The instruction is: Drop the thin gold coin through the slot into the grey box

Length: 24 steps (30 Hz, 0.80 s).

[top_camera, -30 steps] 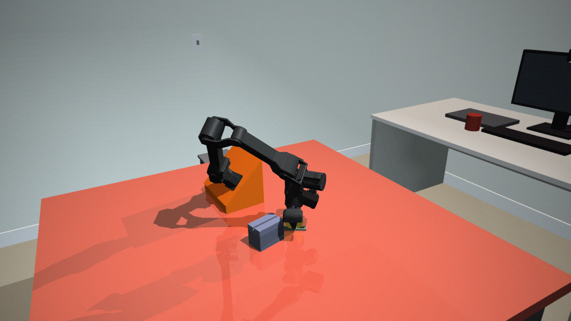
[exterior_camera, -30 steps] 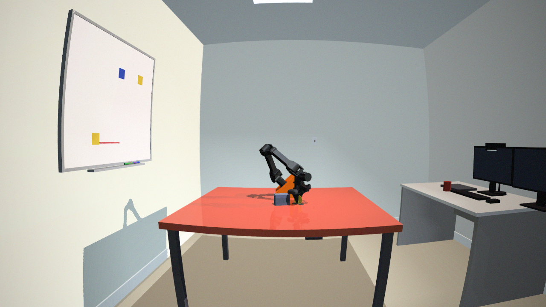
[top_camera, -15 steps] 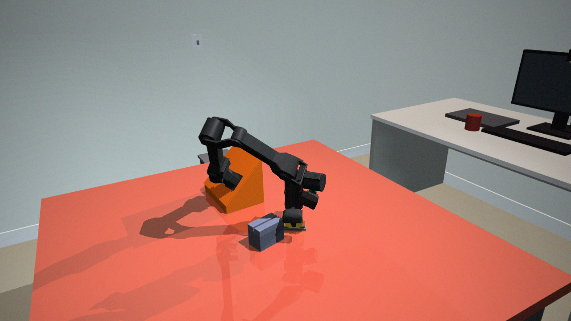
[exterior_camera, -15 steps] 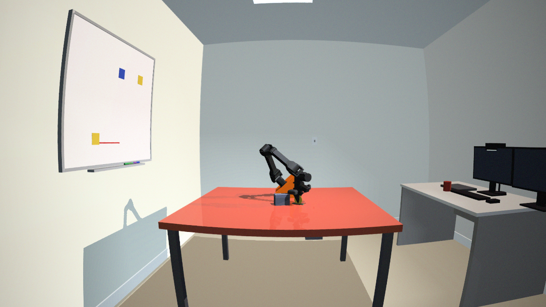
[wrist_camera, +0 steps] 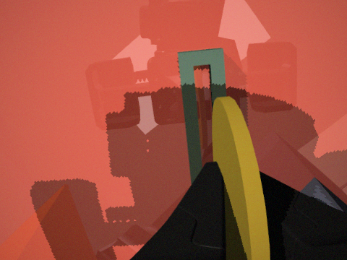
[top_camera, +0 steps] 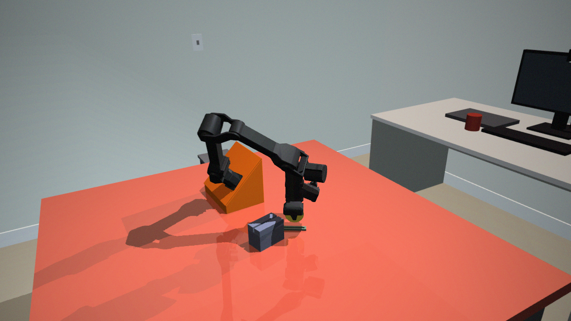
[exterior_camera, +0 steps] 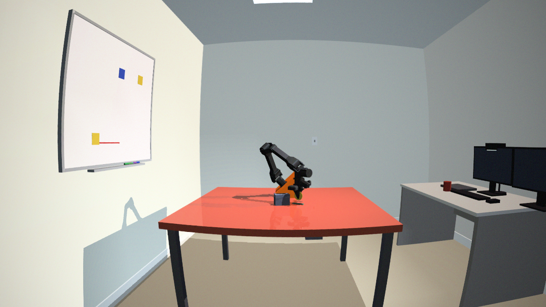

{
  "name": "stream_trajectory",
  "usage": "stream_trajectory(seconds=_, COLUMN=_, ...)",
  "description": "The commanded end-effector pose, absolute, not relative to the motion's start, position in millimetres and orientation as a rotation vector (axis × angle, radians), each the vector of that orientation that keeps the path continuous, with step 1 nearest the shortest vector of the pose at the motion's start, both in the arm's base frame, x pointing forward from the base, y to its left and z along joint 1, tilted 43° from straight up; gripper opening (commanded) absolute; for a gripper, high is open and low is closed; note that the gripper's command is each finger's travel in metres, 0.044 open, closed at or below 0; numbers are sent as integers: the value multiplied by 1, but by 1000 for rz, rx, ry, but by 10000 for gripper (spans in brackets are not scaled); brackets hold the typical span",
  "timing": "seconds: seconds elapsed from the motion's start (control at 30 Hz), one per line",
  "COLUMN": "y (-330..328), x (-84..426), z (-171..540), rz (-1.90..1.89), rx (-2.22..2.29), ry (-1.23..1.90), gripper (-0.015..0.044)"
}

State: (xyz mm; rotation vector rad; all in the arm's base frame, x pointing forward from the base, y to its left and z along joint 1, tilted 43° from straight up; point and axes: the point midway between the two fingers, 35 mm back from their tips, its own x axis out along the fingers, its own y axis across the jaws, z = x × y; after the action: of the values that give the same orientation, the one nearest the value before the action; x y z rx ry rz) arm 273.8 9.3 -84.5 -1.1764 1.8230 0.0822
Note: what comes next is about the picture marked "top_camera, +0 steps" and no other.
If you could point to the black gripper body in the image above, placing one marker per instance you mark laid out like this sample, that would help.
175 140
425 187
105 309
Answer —
294 206

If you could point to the gold coin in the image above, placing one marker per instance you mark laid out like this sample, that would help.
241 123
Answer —
299 218

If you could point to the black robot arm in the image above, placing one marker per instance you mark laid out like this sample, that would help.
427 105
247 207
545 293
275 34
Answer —
284 156

